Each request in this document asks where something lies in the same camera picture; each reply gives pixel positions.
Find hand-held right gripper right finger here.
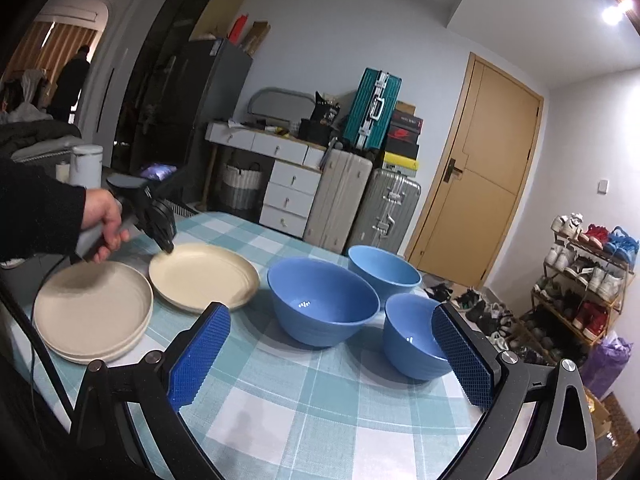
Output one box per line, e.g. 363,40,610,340
431,302,598,480

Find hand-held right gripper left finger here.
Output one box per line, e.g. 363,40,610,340
70,301,232,480

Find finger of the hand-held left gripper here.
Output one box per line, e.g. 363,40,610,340
150,227,176,256

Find cream plate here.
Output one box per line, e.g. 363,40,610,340
33,260,154,358
34,305,153,366
148,242,260,316

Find small blue bowl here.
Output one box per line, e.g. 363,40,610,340
383,292,456,381

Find medium blue bowl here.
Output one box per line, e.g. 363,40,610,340
347,245,422,301

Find large blue bowl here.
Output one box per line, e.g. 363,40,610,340
266,256,381,348

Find person's left forearm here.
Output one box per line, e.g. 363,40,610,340
0,157,87,268

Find person's left hand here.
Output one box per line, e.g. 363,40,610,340
82,188,131,264

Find scattered sneakers group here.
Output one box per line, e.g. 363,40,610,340
425,282,531,356

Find white kettle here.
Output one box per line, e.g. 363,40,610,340
68,144,104,188

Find woven laundry basket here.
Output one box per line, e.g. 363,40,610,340
221,162,264,211

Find teal checked tablecloth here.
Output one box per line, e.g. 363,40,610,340
0,211,483,480

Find tall black cabinet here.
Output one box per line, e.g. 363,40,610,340
112,0,241,171

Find dark jacket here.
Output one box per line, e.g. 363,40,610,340
0,120,83,161

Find dark refrigerator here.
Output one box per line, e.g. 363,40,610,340
175,37,253,206

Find white drawer desk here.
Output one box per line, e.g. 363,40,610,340
205,121,328,238

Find purple bag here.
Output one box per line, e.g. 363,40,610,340
580,332,635,401

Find brown cardboard carton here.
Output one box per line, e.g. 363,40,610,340
585,390,640,461

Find rows of assorted shoes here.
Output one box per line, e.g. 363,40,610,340
542,212,640,343

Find silver suitcase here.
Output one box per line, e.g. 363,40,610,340
347,167,422,256

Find grey oval mirror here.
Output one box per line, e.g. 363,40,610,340
248,87,311,121

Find wooden shoe rack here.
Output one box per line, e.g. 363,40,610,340
520,212,640,361

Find beige suitcase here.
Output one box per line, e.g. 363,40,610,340
302,150,373,251

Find striped brown curtain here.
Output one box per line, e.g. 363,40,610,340
15,20,96,91

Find black mesh basket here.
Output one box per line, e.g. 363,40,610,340
299,120,341,143

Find red bag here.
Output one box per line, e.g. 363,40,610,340
227,14,250,46

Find flat cardboard box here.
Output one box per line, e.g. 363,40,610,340
242,21,271,58

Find wooden door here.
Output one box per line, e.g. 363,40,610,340
404,52,545,291

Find black paper bag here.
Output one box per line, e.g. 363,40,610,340
310,91,342,126

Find large cardboard sheet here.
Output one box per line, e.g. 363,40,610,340
190,0,248,41

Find plain black shoe box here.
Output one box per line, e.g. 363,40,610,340
384,142,420,161

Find black shoe box red logo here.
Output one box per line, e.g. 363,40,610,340
386,127,422,148

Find teal suitcase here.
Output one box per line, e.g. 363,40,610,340
342,67,403,153

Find black shoe box red stripe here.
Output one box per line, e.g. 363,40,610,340
389,112,424,133

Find ceiling spotlight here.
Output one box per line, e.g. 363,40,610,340
600,0,633,26

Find black cable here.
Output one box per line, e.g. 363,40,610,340
27,252,76,411

